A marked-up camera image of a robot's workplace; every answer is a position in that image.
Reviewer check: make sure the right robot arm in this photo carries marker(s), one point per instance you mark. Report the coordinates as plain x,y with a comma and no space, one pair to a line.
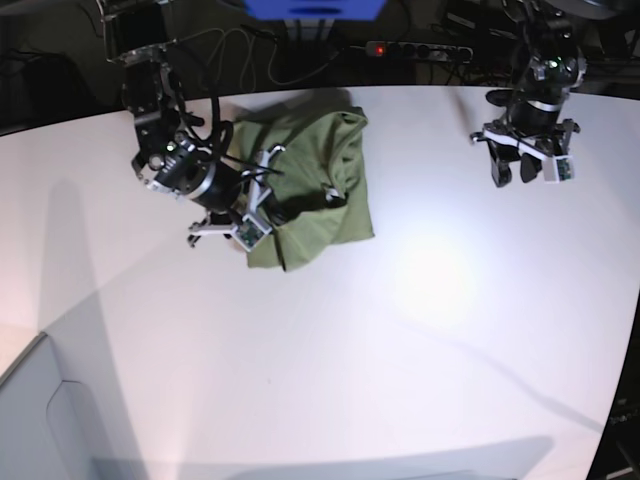
173,159

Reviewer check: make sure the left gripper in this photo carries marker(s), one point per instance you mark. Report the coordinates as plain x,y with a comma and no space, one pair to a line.
547,153

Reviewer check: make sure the black power strip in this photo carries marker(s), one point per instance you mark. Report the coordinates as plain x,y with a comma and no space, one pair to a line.
417,51

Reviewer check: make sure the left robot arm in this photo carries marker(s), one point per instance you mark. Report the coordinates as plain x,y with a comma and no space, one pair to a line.
547,64

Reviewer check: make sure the blue box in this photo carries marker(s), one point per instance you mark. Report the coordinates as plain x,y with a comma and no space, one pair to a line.
361,10

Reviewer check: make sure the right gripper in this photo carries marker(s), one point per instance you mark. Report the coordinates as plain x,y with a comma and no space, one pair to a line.
249,227

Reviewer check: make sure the aluminium post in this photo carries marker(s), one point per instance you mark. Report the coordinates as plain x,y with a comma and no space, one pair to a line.
308,30

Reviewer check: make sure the green T-shirt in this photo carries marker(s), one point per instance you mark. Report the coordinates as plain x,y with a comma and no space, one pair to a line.
324,148

